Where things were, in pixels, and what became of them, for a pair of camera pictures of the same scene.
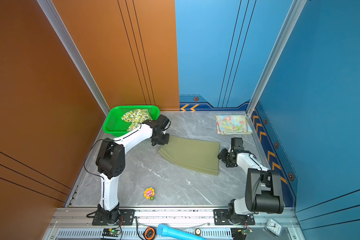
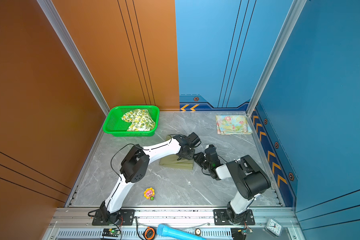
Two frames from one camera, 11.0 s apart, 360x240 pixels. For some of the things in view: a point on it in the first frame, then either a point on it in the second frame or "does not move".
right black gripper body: [225, 156] to [202, 161]
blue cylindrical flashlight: [176, 233] does not move
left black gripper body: [163, 139] to [189, 155]
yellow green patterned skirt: [135, 117] does not move
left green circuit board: [110, 232] does not move
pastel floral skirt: [232, 124] does not move
